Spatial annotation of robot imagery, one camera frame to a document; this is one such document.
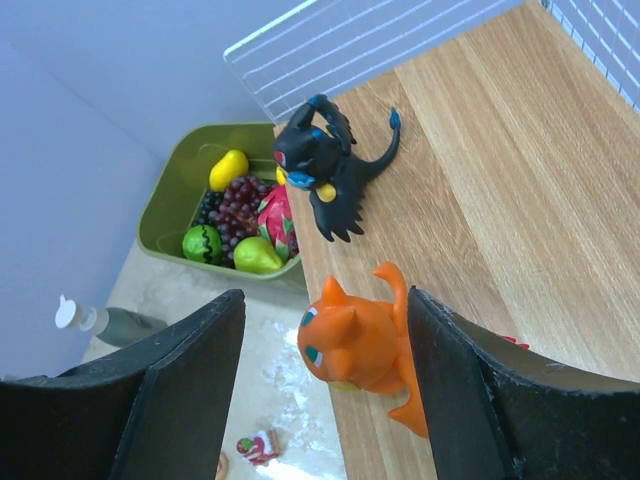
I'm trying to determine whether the pink bear strawberry toy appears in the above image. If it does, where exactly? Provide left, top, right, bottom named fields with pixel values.
left=214, top=453, right=229, bottom=480

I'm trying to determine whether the white wire wooden shelf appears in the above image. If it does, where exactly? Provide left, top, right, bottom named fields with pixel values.
left=223, top=0, right=640, bottom=480

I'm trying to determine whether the green pear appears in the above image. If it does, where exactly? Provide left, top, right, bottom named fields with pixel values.
left=233, top=236, right=284, bottom=275

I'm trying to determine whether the purple grape bunch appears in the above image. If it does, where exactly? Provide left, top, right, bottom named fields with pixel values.
left=213, top=175, right=280, bottom=269

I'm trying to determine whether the pink dragon fruit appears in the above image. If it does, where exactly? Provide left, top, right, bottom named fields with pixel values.
left=257, top=186, right=299, bottom=263

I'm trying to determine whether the pink strawberry cake toy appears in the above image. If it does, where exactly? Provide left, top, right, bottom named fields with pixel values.
left=236, top=429, right=281, bottom=466

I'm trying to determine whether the grey bottle beige cap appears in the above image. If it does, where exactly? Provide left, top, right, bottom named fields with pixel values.
left=55, top=295, right=168, bottom=348

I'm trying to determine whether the olive green plastic bin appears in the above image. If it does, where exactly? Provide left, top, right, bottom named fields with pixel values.
left=137, top=122, right=307, bottom=294

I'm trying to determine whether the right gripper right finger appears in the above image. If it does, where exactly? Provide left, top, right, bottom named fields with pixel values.
left=408, top=287, right=639, bottom=479

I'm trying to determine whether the orange fox toy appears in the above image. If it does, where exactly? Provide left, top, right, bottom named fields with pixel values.
left=297, top=260, right=530, bottom=440

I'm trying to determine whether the yellow mango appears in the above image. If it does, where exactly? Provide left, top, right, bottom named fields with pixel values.
left=209, top=149, right=249, bottom=192

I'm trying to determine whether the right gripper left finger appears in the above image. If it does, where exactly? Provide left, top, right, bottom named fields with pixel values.
left=1, top=289, right=245, bottom=479

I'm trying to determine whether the dark blue grape bunch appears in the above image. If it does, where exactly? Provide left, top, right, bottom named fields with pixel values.
left=191, top=191, right=224, bottom=226

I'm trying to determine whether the black cat toy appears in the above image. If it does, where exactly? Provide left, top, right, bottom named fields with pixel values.
left=272, top=94, right=402, bottom=243

